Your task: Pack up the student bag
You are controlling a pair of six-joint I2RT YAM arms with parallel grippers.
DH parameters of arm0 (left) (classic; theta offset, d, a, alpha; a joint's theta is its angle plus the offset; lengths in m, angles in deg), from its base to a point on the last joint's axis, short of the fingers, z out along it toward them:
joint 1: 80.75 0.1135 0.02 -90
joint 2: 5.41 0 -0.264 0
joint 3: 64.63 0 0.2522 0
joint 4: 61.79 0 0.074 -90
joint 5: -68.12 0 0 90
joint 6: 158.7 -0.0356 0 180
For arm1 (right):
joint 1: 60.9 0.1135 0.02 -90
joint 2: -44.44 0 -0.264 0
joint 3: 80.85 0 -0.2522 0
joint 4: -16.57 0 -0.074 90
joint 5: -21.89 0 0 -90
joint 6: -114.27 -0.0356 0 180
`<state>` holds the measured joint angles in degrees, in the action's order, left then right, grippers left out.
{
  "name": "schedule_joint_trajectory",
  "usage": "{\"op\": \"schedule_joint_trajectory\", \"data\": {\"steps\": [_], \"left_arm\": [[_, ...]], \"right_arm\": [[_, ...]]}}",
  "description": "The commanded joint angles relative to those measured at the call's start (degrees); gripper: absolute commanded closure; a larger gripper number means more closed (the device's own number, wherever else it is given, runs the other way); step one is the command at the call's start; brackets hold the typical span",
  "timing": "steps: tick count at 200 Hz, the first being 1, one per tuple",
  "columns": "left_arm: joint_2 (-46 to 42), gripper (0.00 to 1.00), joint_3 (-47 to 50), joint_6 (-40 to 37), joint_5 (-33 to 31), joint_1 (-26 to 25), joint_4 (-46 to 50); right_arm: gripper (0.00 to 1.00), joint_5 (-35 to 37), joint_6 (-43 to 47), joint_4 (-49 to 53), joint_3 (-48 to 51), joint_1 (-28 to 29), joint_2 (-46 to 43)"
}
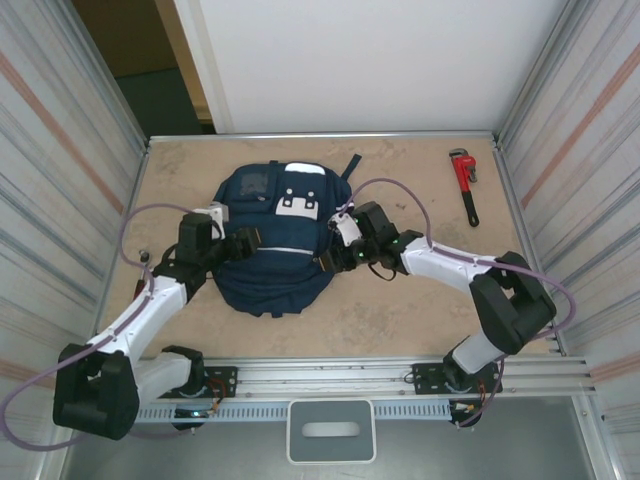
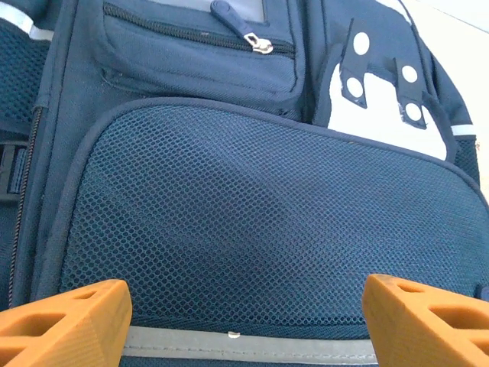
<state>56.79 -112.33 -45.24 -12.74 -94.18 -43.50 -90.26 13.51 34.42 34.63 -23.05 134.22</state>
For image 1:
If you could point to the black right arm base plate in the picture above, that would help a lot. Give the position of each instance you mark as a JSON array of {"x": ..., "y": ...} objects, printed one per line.
[{"x": 425, "y": 377}]

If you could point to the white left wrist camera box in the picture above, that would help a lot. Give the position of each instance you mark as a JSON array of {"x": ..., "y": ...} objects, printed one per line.
[{"x": 217, "y": 212}]

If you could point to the small controller board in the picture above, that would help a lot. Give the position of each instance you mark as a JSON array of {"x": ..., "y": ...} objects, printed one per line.
[
  {"x": 465, "y": 410},
  {"x": 192, "y": 414}
]

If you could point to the navy blue backpack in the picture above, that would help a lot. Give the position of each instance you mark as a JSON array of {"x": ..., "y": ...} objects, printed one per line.
[{"x": 270, "y": 280}]

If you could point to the aluminium table frame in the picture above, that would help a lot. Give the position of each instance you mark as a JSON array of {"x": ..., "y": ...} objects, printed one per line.
[{"x": 350, "y": 372}]

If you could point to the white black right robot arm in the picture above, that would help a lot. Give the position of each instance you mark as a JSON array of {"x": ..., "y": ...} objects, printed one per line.
[{"x": 510, "y": 300}]

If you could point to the red pipe wrench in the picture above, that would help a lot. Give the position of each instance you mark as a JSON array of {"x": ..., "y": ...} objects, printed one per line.
[{"x": 462, "y": 170}]

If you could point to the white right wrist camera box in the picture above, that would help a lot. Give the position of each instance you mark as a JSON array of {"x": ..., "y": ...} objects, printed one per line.
[{"x": 347, "y": 230}]

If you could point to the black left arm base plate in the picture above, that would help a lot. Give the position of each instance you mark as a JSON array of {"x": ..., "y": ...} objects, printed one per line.
[{"x": 225, "y": 380}]

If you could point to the white door frame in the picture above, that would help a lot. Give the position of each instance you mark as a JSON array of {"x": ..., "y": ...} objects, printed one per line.
[{"x": 200, "y": 65}]

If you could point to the white grey rectangular device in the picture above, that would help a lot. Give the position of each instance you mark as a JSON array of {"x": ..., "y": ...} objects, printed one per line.
[{"x": 330, "y": 430}]

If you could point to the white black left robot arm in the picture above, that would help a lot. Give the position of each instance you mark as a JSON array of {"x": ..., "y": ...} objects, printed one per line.
[{"x": 140, "y": 315}]

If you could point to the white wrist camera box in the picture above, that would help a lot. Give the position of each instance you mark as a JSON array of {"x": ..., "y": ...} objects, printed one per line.
[
  {"x": 347, "y": 230},
  {"x": 217, "y": 212}
]

